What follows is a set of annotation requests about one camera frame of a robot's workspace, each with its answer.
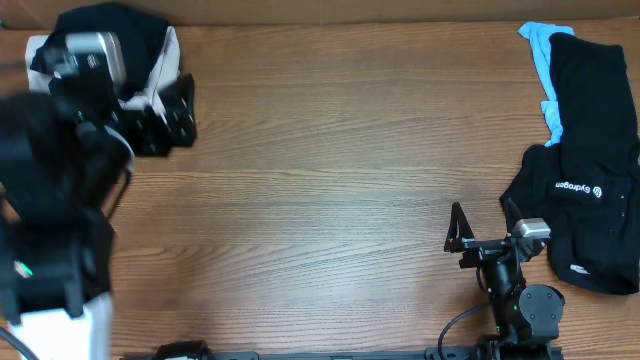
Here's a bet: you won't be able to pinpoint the light blue garment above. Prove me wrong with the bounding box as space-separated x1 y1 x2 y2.
518 22 574 147

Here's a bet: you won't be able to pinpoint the folded beige trousers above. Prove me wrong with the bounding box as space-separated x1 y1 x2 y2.
25 26 180 115

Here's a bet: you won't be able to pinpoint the black t-shirt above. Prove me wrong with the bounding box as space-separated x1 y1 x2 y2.
30 2 169 100

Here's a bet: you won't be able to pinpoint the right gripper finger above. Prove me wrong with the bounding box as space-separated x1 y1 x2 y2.
444 202 474 250
503 197 522 233

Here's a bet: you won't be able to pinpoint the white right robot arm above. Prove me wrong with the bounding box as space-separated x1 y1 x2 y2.
437 199 566 360

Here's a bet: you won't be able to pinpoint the black logo shirt pile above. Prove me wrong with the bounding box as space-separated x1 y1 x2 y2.
503 33 639 295

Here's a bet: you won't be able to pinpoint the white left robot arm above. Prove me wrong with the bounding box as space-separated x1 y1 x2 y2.
1 74 197 359

